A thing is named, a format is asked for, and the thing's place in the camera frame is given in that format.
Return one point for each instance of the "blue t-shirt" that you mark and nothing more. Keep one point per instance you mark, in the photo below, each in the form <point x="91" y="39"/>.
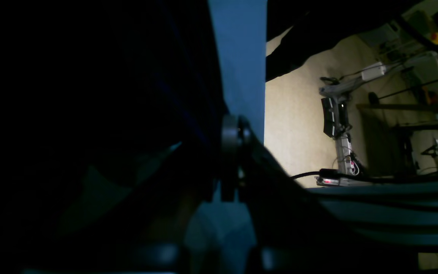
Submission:
<point x="83" y="80"/>

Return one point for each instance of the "white power strip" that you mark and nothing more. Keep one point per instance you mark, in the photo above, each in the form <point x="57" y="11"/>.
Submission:
<point x="336" y="94"/>

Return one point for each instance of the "light blue table cloth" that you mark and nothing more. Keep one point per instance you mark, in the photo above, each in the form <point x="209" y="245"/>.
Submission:
<point x="240" y="28"/>

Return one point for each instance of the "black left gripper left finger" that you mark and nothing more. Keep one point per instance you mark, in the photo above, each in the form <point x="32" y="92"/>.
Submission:
<point x="135" y="218"/>

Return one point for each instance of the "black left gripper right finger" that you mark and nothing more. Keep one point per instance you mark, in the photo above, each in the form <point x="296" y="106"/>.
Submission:
<point x="379" y="228"/>

